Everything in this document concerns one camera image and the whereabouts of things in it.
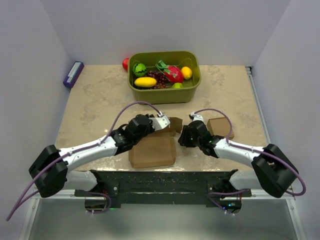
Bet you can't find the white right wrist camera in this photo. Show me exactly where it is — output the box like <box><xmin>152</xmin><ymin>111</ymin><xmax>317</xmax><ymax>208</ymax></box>
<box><xmin>188</xmin><ymin>112</ymin><xmax>204</xmax><ymax>122</ymax></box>

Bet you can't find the red toy apple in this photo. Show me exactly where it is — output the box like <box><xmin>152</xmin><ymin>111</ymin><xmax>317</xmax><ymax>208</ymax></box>
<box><xmin>122</xmin><ymin>57</ymin><xmax>129</xmax><ymax>72</ymax></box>

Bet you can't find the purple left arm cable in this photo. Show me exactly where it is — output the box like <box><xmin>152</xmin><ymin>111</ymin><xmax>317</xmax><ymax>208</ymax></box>
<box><xmin>5</xmin><ymin>100</ymin><xmax>167</xmax><ymax>222</ymax></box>

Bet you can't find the pink toy dragon fruit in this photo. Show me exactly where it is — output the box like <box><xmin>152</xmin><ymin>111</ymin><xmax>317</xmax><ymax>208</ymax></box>
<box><xmin>155</xmin><ymin>60</ymin><xmax>184</xmax><ymax>84</ymax></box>

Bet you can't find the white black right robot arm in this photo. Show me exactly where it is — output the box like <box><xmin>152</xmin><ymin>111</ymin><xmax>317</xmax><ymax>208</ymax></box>
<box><xmin>178</xmin><ymin>120</ymin><xmax>299</xmax><ymax>198</ymax></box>

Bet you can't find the small toy watermelon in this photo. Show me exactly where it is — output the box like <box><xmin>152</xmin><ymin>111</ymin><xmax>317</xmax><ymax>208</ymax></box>
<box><xmin>132</xmin><ymin>63</ymin><xmax>147</xmax><ymax>78</ymax></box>

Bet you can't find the yellow toy lemon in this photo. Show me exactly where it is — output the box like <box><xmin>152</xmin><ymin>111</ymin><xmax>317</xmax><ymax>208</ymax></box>
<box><xmin>180</xmin><ymin>66</ymin><xmax>193</xmax><ymax>80</ymax></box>

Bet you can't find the purple toy grapes bunch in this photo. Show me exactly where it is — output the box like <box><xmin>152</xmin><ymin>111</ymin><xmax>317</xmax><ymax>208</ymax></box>
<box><xmin>146</xmin><ymin>70</ymin><xmax>168</xmax><ymax>89</ymax></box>

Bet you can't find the green plastic basket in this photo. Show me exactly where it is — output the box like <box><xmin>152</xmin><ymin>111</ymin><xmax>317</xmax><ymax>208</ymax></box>
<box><xmin>128</xmin><ymin>51</ymin><xmax>201</xmax><ymax>104</ymax></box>

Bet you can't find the purple white rectangular box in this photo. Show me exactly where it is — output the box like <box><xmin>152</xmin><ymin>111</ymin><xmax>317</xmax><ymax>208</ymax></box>
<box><xmin>63</xmin><ymin>61</ymin><xmax>85</xmax><ymax>89</ymax></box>

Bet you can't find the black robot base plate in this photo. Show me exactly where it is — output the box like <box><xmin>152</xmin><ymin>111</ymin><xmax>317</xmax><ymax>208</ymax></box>
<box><xmin>75</xmin><ymin>169</ymin><xmax>238</xmax><ymax>208</ymax></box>

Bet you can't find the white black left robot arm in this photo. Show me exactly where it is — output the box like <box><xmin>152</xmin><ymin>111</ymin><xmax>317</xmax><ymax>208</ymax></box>
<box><xmin>29</xmin><ymin>114</ymin><xmax>155</xmax><ymax>198</ymax></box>

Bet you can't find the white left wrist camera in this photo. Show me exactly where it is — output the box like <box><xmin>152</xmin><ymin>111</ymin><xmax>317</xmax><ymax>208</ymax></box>
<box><xmin>149</xmin><ymin>115</ymin><xmax>170</xmax><ymax>131</ymax></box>

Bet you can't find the small folded cardboard box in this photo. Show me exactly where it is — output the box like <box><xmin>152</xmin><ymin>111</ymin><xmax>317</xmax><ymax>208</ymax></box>
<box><xmin>206</xmin><ymin>117</ymin><xmax>230</xmax><ymax>138</ymax></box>

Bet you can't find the yellow toy mango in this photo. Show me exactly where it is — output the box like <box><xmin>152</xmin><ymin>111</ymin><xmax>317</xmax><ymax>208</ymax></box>
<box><xmin>134</xmin><ymin>77</ymin><xmax>157</xmax><ymax>88</ymax></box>

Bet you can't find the brown cardboard box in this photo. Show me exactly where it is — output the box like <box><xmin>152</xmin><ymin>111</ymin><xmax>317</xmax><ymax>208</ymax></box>
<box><xmin>128</xmin><ymin>117</ymin><xmax>183</xmax><ymax>169</ymax></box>

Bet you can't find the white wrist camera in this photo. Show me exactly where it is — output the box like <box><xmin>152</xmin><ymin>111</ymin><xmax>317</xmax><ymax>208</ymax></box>
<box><xmin>149</xmin><ymin>115</ymin><xmax>170</xmax><ymax>131</ymax></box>
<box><xmin>188</xmin><ymin>112</ymin><xmax>204</xmax><ymax>122</ymax></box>

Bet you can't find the green toy lime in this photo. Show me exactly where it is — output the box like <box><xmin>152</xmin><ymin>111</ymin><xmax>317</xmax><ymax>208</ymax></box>
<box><xmin>171</xmin><ymin>82</ymin><xmax>184</xmax><ymax>89</ymax></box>

